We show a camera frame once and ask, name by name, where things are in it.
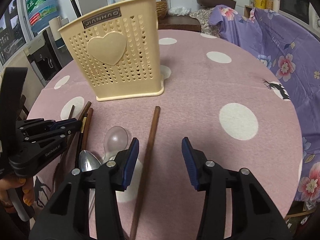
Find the woven basket sink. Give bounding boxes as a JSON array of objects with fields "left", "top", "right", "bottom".
[{"left": 156, "top": 1, "right": 168, "bottom": 20}]

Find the white microwave oven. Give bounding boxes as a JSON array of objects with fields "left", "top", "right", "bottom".
[{"left": 278, "top": 0, "right": 319, "bottom": 36}]

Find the purple floral cloth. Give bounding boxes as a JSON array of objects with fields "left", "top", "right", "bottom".
[{"left": 208, "top": 5, "right": 319, "bottom": 202}]

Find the metal spoon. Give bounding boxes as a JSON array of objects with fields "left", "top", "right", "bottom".
[{"left": 79, "top": 150, "right": 101, "bottom": 217}]

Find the brown wooden chopstick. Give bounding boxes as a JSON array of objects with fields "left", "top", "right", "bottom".
[{"left": 130, "top": 106, "right": 161, "bottom": 239}]

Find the blue water jug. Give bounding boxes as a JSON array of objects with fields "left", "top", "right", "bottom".
[{"left": 26, "top": 0, "right": 59, "bottom": 33}]

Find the beige perforated utensil holder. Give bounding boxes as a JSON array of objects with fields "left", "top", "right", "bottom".
[{"left": 59, "top": 0, "right": 164, "bottom": 101}]

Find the pink polka dot tablecloth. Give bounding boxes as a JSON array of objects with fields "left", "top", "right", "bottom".
[{"left": 29, "top": 30, "right": 303, "bottom": 239}]

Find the left hand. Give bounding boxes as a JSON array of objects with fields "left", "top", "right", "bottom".
[{"left": 0, "top": 174, "right": 35, "bottom": 213}]

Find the brown chopstick far left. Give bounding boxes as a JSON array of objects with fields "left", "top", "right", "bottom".
[{"left": 53, "top": 101, "right": 92, "bottom": 188}]

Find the water dispenser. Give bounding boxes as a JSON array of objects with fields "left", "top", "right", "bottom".
[{"left": 24, "top": 27, "right": 73, "bottom": 87}]

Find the dark wooden sink counter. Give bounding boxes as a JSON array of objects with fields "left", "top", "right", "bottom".
[{"left": 158, "top": 16, "right": 201, "bottom": 33}]

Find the translucent plastic spoon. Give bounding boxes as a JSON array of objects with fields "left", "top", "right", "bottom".
[{"left": 103, "top": 126, "right": 129, "bottom": 164}]

